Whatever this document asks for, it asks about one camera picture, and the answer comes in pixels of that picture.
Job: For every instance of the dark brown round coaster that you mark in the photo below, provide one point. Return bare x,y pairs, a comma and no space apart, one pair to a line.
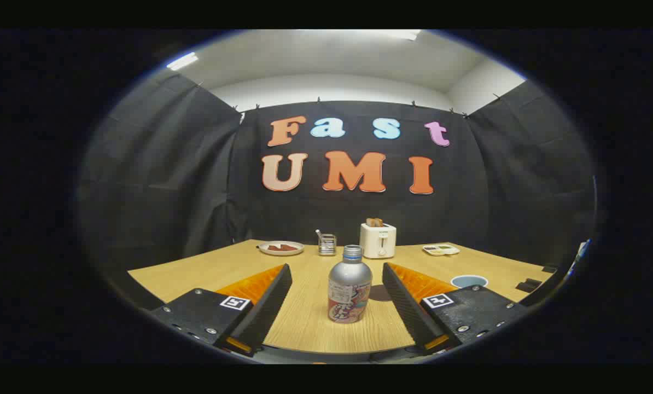
382,294

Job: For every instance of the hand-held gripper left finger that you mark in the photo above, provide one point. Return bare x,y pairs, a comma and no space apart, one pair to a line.
269,306

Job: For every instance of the white plate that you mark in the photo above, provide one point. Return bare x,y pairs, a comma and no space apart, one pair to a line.
281,252

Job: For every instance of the silver juice bottle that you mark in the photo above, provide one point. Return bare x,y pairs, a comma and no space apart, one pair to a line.
349,284

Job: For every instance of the wooden table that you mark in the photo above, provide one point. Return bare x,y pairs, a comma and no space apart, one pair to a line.
304,306

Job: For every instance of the black backdrop cloth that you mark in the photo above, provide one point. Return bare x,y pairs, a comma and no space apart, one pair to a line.
168,180

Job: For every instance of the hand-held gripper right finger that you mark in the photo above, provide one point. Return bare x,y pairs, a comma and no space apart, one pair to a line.
408,309

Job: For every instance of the white cup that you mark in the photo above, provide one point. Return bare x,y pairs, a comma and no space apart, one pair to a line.
468,281

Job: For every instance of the toast slice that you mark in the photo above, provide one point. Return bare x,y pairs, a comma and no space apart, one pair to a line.
374,222

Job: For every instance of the white toaster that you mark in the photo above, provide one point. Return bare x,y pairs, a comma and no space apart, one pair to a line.
377,242

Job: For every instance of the white divided condiment tray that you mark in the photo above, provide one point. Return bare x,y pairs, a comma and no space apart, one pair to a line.
441,250

